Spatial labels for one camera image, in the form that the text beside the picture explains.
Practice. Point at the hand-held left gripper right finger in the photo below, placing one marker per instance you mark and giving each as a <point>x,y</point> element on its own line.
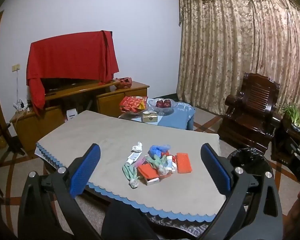
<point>216,167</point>

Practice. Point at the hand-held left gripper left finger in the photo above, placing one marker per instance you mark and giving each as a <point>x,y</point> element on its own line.
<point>86,170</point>

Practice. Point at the orange sponge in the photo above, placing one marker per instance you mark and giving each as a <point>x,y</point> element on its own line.
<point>183,163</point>

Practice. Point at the trash bin with black bag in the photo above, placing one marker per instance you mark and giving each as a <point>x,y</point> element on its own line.
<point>250,157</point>

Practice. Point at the green plastic bag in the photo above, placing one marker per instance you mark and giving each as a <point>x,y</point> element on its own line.
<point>155,162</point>
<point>128,173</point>

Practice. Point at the white tube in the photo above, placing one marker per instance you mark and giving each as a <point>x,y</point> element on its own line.
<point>133,158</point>

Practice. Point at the white plastic bag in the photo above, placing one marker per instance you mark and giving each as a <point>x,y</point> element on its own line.
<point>163,171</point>

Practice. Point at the red plastic bag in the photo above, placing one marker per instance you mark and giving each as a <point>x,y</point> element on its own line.
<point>165,153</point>

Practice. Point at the white tissue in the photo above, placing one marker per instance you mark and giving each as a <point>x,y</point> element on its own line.
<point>137,147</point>

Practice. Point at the blue plastic bag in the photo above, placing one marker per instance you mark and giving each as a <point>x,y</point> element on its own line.
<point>156,151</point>

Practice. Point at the small cardboard box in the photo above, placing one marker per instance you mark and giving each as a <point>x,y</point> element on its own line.
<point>152,180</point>

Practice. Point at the dark wooden side table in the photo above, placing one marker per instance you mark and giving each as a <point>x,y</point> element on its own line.
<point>282,140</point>

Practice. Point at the blue and white plant pot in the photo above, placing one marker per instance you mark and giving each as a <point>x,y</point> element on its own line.
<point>296,127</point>

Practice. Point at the green potted plant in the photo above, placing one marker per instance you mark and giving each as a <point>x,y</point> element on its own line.
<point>293,112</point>

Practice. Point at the white box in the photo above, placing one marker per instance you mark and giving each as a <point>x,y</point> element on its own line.
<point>72,114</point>

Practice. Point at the person's dark trouser leg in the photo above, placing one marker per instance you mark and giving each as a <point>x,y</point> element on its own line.
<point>130,222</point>

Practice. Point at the small glass-top table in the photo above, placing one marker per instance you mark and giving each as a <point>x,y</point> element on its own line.
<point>130,117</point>

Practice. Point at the dark quilted table cover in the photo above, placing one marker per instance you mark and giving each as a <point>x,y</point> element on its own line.
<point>177,226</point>

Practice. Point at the wooden television cabinet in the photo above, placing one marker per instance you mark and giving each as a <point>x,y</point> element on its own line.
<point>110,102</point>

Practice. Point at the black tripod stand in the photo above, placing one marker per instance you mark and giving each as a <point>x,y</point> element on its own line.
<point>13,145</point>

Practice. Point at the dark wooden armchair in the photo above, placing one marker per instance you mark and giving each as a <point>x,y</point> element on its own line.
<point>252,97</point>

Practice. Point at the red patterned packet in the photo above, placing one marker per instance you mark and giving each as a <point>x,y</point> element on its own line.
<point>130,103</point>

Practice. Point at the red apple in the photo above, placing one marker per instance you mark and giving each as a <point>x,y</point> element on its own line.
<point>167,103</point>
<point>160,103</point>

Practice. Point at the gold tissue box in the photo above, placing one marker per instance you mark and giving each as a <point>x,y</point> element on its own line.
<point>150,117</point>

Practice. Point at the yellow snack packet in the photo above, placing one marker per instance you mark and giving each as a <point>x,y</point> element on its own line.
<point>141,107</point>

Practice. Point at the glass fruit bowl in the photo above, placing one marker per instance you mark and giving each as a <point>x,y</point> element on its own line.
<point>152,104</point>

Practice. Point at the black television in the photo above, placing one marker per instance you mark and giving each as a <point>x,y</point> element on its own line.
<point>60,83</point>

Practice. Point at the power strip with plugs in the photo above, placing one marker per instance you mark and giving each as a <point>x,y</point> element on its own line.
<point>21,105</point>

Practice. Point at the patterned beige curtain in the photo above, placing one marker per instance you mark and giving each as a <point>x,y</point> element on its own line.
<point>227,55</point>

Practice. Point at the red cloth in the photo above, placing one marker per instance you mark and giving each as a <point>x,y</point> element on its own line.
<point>72,55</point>

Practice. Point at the wall socket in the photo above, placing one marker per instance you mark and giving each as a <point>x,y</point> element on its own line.
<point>15,67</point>

